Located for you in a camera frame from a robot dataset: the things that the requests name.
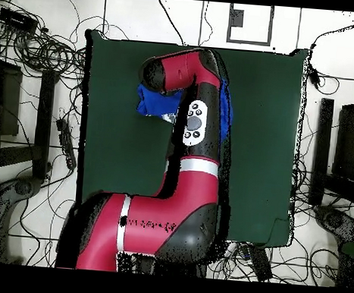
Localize blue printed T-shirt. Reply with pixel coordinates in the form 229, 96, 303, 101
132, 71, 237, 144

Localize dark green table cloth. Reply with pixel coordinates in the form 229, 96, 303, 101
67, 27, 310, 252

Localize black power strip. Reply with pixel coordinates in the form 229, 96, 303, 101
52, 117, 81, 171

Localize small dark grey square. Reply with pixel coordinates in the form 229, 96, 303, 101
229, 8, 246, 28

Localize black rectangular floor device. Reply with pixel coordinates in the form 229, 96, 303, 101
245, 244, 276, 282

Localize black plug adapter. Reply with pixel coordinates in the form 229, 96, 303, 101
305, 64, 324, 90

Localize dark grey floor stand base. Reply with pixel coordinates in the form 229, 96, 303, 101
307, 203, 354, 289
0, 173, 45, 266

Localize black electronics box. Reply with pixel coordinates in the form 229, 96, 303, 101
0, 6, 40, 35

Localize dark green round object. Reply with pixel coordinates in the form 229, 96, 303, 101
340, 239, 354, 259

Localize black floor cable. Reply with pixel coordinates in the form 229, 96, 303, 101
154, 0, 190, 46

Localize grey square floor frame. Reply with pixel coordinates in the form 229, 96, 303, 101
226, 2, 274, 47

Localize black metal frame stand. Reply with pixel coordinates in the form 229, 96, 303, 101
308, 73, 354, 210
0, 39, 62, 186

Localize tangled black cable bundle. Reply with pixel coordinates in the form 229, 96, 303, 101
0, 0, 92, 82

